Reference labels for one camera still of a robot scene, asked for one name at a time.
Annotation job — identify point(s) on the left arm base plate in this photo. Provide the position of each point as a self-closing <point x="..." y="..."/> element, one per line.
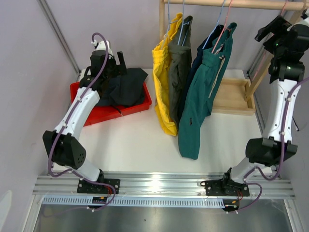
<point x="89" y="188"/>

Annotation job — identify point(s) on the pink hanger of teal shorts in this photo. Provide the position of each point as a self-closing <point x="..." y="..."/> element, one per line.
<point x="225" y="26"/>

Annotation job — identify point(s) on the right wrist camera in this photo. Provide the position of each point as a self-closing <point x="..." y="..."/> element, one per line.
<point x="299" y="18"/>

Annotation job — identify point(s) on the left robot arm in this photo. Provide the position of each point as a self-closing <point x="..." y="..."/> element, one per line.
<point x="65" y="153"/>

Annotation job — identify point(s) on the wooden clothes rack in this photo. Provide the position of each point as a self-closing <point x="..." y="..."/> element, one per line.
<point x="236" y="96"/>

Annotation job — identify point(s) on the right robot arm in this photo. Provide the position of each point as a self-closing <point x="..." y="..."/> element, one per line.
<point x="275" y="146"/>

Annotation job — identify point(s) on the yellow shorts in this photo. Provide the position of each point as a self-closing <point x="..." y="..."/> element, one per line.
<point x="161" y="65"/>

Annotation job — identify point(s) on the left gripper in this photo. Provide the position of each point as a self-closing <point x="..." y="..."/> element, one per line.
<point x="122" y="70"/>

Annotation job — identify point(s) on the aluminium rail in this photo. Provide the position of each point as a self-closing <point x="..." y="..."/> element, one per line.
<point x="162" y="185"/>

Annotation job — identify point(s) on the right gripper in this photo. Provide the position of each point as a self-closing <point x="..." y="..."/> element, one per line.
<point x="278" y="27"/>

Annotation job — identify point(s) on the blue hanger of yellow shorts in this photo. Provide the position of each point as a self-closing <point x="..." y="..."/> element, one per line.
<point x="168" y="23"/>

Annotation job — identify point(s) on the blue hanger of olive shorts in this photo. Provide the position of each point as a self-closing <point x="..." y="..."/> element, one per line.
<point x="183" y="32"/>

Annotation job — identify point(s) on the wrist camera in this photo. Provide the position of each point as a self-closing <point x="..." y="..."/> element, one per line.
<point x="102" y="46"/>
<point x="299" y="18"/>

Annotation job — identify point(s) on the slotted cable duct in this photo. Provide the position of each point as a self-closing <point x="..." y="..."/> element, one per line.
<point x="135" y="201"/>

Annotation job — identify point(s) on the navy blue shorts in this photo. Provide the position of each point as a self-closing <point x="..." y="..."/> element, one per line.
<point x="195" y="65"/>

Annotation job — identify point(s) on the olive green shorts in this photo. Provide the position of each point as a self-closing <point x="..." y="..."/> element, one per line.
<point x="180" y="66"/>

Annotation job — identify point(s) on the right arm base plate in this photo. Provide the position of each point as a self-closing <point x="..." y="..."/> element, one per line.
<point x="217" y="188"/>

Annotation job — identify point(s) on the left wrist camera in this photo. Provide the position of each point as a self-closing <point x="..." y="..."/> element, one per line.
<point x="102" y="46"/>

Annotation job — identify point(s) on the teal green shorts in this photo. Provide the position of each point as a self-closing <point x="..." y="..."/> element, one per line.
<point x="201" y="94"/>

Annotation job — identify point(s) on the blue hanger of navy shorts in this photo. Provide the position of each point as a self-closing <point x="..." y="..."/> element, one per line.
<point x="217" y="23"/>

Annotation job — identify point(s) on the dark grey shorts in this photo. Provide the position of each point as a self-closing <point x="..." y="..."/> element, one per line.
<point x="125" y="90"/>

